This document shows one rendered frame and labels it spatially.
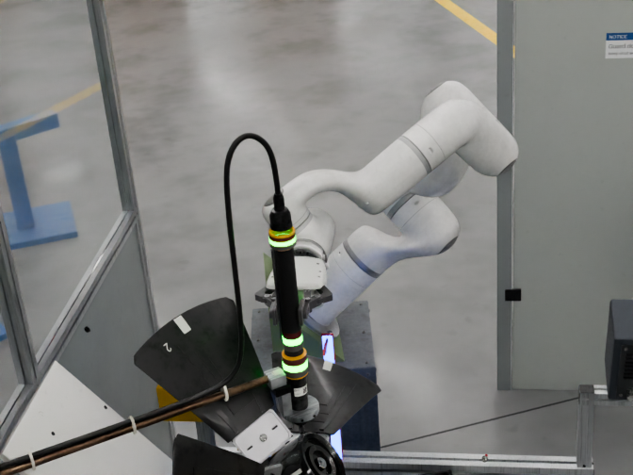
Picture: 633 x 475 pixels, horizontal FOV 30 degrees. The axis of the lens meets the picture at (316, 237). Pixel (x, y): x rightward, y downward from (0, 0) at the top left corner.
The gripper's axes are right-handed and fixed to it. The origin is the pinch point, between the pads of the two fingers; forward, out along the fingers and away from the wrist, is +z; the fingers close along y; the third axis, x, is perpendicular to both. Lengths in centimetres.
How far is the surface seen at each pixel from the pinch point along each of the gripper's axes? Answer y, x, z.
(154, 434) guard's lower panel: 70, -117, -114
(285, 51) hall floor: 98, -140, -540
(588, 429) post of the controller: -54, -50, -35
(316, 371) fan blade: 0.3, -27.0, -21.3
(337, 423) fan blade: -5.7, -28.2, -6.6
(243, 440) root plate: 8.6, -21.2, 7.9
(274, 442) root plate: 3.4, -22.3, 6.9
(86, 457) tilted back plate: 34.8, -20.5, 14.5
